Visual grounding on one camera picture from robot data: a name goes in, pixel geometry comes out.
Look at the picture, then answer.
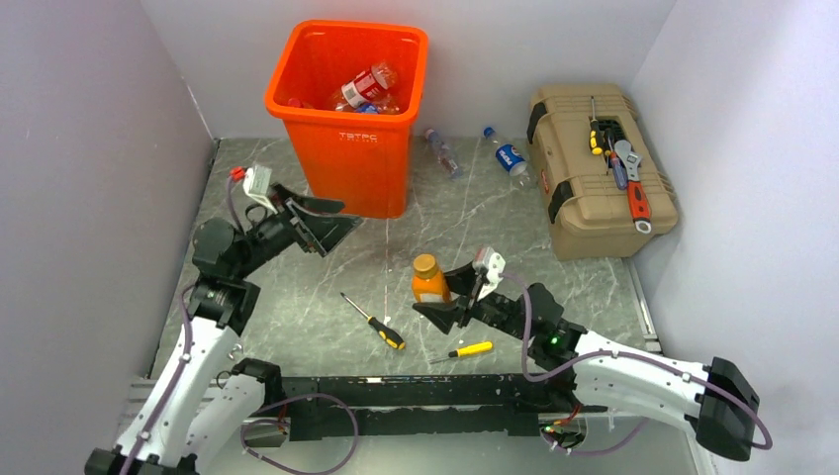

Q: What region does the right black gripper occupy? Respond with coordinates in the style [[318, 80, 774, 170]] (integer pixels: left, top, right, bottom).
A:
[[414, 260, 534, 342]]

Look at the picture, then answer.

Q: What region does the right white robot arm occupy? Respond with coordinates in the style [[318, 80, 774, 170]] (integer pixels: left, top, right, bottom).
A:
[[413, 264, 774, 461]]

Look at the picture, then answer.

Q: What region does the Pepsi bottle near toolbox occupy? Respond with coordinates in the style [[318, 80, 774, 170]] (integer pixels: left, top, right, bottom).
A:
[[483, 127, 533, 188]]

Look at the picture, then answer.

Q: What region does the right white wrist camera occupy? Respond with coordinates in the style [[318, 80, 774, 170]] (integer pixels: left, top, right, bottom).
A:
[[472, 245, 506, 301]]

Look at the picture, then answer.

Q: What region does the blue red screwdriver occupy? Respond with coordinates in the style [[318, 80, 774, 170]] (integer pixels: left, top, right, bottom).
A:
[[604, 128, 628, 191]]

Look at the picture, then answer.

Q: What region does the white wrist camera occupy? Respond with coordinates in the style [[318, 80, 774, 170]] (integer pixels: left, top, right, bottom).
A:
[[472, 245, 506, 301], [229, 164, 277, 214]]

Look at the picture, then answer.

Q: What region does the small orange juice bottle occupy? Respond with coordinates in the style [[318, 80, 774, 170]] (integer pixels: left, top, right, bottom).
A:
[[286, 98, 316, 110]]

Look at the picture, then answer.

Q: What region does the orange plastic bin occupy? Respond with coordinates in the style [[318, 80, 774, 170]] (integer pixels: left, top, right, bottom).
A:
[[264, 20, 429, 219]]

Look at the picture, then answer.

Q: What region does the small yellow screwdriver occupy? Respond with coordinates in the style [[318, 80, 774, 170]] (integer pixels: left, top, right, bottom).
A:
[[429, 340, 494, 364]]

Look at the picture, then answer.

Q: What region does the black yellow screwdriver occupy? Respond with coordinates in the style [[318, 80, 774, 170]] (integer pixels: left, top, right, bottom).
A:
[[340, 292, 406, 350]]

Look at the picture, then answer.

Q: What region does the small silver wrench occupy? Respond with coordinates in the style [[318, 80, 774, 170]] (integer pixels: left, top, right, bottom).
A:
[[228, 342, 244, 361]]

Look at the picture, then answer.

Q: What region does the yellow screwdriver on toolbox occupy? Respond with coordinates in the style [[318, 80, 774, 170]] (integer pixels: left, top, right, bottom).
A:
[[589, 96, 604, 155]]

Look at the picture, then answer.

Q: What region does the crushed clear bottle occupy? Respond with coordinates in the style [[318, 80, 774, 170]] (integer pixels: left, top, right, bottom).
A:
[[424, 129, 463, 179]]

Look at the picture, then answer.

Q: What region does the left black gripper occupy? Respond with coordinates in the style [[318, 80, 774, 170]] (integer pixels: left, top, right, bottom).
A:
[[234, 181, 362, 278]]

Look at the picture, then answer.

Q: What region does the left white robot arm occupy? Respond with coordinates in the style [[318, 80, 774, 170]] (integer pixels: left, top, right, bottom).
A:
[[84, 183, 362, 474]]

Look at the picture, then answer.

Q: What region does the orange bottle blue cap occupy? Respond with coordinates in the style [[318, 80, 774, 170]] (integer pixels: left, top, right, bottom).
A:
[[412, 253, 452, 303]]

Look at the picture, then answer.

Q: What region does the black base frame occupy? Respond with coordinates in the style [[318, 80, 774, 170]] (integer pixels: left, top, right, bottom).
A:
[[216, 356, 592, 441]]

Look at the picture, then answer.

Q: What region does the red label water bottle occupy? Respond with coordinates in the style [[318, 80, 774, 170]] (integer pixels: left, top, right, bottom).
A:
[[336, 61, 399, 110]]

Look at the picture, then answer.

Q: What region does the tan plastic toolbox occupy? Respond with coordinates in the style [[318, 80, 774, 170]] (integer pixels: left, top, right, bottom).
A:
[[526, 83, 679, 260]]

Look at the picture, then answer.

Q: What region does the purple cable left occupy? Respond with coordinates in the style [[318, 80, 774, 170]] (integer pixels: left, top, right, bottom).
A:
[[239, 393, 360, 475]]

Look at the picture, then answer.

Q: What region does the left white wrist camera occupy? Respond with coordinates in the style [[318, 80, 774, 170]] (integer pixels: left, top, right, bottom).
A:
[[229, 164, 277, 214]]

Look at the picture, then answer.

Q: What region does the orange adjustable wrench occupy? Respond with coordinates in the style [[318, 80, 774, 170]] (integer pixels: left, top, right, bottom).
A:
[[614, 140, 653, 235]]

